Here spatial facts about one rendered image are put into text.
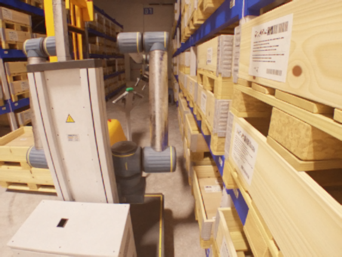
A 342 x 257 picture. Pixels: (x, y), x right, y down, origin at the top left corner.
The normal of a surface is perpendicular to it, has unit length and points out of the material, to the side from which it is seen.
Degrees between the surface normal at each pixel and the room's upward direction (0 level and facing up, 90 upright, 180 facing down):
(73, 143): 90
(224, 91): 90
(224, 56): 90
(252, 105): 90
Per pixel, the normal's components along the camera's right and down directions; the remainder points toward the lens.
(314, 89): -1.00, 0.00
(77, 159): 0.03, 0.34
